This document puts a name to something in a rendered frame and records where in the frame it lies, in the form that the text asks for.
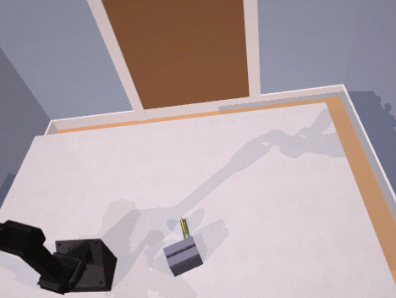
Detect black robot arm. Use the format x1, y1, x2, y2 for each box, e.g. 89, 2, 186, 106
0, 219, 94, 295

